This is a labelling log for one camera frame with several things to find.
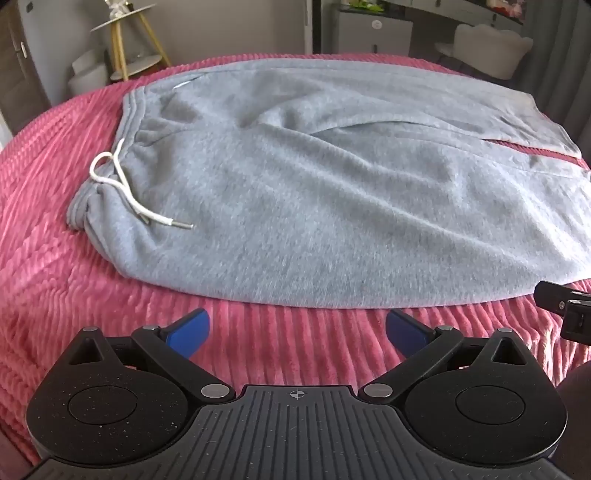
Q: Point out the brown door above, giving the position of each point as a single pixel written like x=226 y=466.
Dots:
x=21 y=50

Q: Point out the white low cabinet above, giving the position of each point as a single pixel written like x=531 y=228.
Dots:
x=369 y=32

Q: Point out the white door frame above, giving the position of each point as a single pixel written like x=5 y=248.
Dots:
x=308 y=25

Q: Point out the white round bin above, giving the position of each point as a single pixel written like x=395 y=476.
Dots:
x=90 y=74

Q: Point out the white shell-back chair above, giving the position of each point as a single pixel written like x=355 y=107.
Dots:
x=489 y=50

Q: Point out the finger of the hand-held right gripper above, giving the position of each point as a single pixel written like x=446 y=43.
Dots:
x=577 y=318

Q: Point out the white figurine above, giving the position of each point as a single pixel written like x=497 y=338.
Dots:
x=115 y=8

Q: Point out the pink ribbed blanket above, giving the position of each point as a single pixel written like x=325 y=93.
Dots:
x=92 y=286

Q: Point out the grey curtain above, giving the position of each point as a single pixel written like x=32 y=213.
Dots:
x=558 y=55

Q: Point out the side table with yellow legs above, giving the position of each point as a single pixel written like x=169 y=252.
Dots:
x=134 y=60

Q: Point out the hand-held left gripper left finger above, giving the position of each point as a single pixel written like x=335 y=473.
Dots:
x=190 y=333

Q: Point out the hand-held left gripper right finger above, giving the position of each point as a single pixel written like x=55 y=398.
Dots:
x=406 y=333

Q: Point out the white vanity desk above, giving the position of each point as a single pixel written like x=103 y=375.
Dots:
x=461 y=11

